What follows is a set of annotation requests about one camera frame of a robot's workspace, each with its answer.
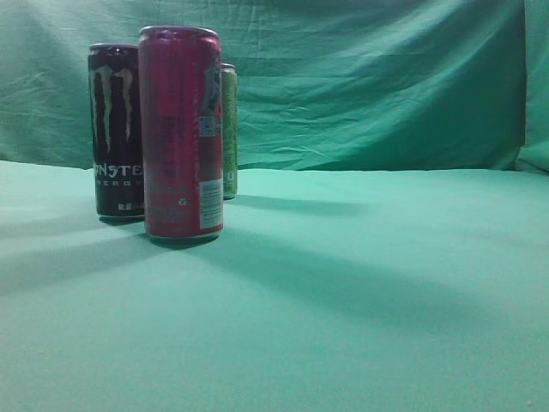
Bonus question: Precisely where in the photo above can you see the lime green drink can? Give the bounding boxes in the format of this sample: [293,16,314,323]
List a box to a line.
[221,64,238,200]

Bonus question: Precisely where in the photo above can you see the pink energy drink can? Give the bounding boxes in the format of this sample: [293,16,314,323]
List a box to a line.
[138,26,223,241]

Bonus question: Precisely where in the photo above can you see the green cloth backdrop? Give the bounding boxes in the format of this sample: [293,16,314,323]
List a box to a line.
[1,1,548,411]

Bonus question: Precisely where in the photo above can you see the black Monster energy can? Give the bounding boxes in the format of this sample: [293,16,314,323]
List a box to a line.
[87,43,144,221]

